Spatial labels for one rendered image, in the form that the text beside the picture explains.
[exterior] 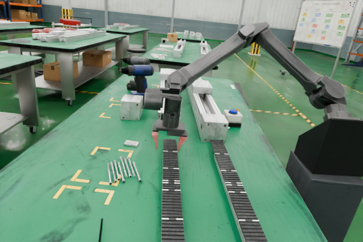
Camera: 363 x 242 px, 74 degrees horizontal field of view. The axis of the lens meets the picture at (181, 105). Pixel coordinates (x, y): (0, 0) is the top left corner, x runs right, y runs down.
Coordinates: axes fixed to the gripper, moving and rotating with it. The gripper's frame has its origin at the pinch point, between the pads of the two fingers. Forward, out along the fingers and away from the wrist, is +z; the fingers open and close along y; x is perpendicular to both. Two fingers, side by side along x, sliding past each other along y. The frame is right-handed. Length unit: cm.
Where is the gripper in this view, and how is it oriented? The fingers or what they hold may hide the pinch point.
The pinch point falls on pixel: (167, 147)
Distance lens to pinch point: 89.2
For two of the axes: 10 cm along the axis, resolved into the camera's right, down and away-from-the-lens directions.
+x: 0.6, 3.5, -9.3
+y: -9.9, -1.0, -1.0
